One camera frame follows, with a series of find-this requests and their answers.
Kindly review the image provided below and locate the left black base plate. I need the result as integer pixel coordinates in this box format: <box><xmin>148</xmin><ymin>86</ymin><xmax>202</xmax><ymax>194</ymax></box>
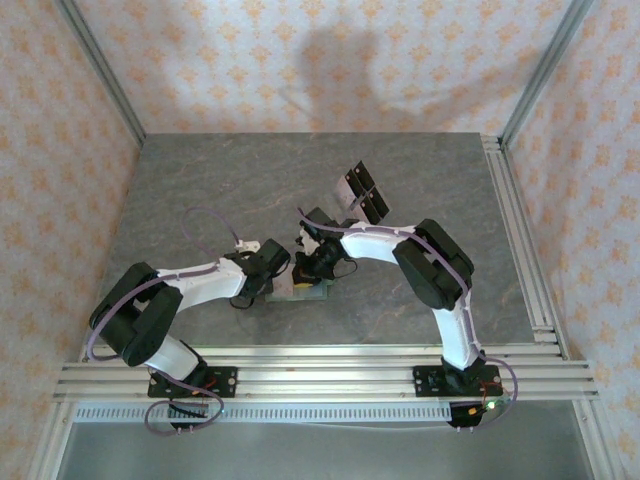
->
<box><xmin>147</xmin><ymin>366</ymin><xmax>239</xmax><ymax>400</ymax></box>

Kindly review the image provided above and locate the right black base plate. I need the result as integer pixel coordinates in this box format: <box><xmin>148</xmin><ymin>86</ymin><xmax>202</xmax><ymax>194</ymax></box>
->
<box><xmin>410</xmin><ymin>364</ymin><xmax>504</xmax><ymax>400</ymax></box>

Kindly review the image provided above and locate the white slotted cable duct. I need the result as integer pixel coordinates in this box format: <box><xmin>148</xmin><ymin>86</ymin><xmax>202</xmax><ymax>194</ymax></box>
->
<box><xmin>74</xmin><ymin>404</ymin><xmax>454</xmax><ymax>425</ymax></box>

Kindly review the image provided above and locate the right black connector block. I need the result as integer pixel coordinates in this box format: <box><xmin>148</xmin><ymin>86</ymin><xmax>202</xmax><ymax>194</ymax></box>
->
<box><xmin>447</xmin><ymin>402</ymin><xmax>496</xmax><ymax>432</ymax></box>

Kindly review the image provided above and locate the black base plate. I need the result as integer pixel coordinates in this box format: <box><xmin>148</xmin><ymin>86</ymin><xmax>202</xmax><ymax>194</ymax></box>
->
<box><xmin>147</xmin><ymin>366</ymin><xmax>239</xmax><ymax>400</ymax></box>
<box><xmin>410</xmin><ymin>364</ymin><xmax>504</xmax><ymax>400</ymax></box>

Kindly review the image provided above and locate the right aluminium corner post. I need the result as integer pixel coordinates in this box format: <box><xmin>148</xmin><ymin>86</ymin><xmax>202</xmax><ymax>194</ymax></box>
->
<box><xmin>499</xmin><ymin>0</ymin><xmax>596</xmax><ymax>149</ymax></box>

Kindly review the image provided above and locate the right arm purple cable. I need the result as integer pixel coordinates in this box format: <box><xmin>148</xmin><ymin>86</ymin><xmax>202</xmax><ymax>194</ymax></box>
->
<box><xmin>297</xmin><ymin>207</ymin><xmax>521</xmax><ymax>432</ymax></box>

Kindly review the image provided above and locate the aluminium corner post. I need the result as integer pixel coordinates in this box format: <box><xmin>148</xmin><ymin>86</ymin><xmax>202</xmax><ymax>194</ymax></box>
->
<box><xmin>499</xmin><ymin>0</ymin><xmax>596</xmax><ymax>149</ymax></box>
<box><xmin>53</xmin><ymin>0</ymin><xmax>147</xmax><ymax>147</ymax></box>

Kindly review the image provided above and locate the right aluminium frame leg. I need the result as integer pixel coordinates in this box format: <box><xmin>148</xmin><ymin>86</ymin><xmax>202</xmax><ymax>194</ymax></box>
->
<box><xmin>572</xmin><ymin>399</ymin><xmax>621</xmax><ymax>480</ymax></box>

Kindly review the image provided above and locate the aluminium side rail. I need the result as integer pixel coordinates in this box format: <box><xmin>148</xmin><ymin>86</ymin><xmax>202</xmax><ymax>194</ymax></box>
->
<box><xmin>480</xmin><ymin>133</ymin><xmax>570</xmax><ymax>360</ymax></box>

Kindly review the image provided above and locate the left aluminium corner post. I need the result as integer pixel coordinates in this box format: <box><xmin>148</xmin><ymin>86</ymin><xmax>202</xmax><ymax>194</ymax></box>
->
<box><xmin>53</xmin><ymin>0</ymin><xmax>147</xmax><ymax>147</ymax></box>

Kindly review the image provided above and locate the aluminium frame leg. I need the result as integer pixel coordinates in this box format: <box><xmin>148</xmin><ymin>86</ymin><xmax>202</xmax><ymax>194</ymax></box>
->
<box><xmin>29</xmin><ymin>399</ymin><xmax>76</xmax><ymax>480</ymax></box>
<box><xmin>572</xmin><ymin>399</ymin><xmax>621</xmax><ymax>480</ymax></box>

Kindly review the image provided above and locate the left black connector block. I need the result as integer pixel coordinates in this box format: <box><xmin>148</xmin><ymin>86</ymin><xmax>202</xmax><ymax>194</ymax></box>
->
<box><xmin>168</xmin><ymin>402</ymin><xmax>211</xmax><ymax>432</ymax></box>

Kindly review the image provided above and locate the left aluminium frame leg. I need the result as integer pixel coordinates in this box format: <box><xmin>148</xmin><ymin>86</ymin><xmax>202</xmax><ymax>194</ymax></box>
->
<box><xmin>29</xmin><ymin>399</ymin><xmax>76</xmax><ymax>480</ymax></box>

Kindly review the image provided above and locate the aluminium front rail frame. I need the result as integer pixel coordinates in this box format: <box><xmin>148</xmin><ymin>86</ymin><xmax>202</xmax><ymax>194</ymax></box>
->
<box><xmin>52</xmin><ymin>343</ymin><xmax>600</xmax><ymax>404</ymax></box>

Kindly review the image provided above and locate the black connector block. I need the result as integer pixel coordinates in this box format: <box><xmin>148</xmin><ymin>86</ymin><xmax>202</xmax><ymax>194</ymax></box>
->
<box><xmin>168</xmin><ymin>402</ymin><xmax>211</xmax><ymax>432</ymax></box>
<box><xmin>447</xmin><ymin>402</ymin><xmax>496</xmax><ymax>432</ymax></box>

